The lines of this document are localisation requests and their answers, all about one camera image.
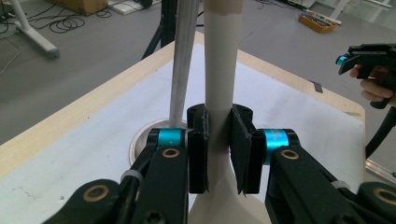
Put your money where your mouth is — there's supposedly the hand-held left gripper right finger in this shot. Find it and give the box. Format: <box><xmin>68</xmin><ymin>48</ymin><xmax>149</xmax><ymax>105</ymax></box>
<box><xmin>230</xmin><ymin>104</ymin><xmax>267</xmax><ymax>195</ymax></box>

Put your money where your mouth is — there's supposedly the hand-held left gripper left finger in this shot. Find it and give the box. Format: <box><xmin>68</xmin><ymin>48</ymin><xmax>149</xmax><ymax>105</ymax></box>
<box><xmin>186</xmin><ymin>104</ymin><xmax>209</xmax><ymax>194</ymax></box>

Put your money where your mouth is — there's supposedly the beige long-handled utensil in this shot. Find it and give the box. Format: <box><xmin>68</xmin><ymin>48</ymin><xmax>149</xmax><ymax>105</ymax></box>
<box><xmin>188</xmin><ymin>0</ymin><xmax>272</xmax><ymax>224</ymax></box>

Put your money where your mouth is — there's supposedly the small dark tape piece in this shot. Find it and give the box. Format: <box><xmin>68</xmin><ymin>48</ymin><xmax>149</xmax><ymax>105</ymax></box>
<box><xmin>309</xmin><ymin>79</ymin><xmax>324</xmax><ymax>93</ymax></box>

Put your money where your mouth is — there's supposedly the wooden tray with parts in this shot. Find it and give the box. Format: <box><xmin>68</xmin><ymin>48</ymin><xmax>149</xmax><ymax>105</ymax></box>
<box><xmin>298</xmin><ymin>10</ymin><xmax>339</xmax><ymax>34</ymax></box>

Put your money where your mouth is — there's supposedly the silver metal pole stand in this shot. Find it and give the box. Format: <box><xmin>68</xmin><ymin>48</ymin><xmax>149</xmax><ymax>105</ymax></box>
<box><xmin>129</xmin><ymin>0</ymin><xmax>200</xmax><ymax>166</ymax></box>

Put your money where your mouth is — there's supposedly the black tripod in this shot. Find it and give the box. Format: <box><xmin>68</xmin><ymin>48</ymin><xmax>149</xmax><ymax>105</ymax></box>
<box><xmin>141</xmin><ymin>0</ymin><xmax>178</xmax><ymax>60</ymax></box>

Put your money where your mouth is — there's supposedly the white flat board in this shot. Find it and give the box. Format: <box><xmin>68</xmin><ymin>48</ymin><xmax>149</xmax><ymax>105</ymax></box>
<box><xmin>108</xmin><ymin>0</ymin><xmax>163</xmax><ymax>15</ymax></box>

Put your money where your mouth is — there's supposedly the white-legged desk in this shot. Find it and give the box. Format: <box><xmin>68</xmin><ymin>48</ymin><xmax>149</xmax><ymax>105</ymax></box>
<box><xmin>8</xmin><ymin>0</ymin><xmax>60</xmax><ymax>59</ymax></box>

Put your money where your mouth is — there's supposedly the coiled black cable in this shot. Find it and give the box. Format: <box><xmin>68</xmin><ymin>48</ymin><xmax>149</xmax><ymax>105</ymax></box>
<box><xmin>31</xmin><ymin>8</ymin><xmax>87</xmax><ymax>34</ymax></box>

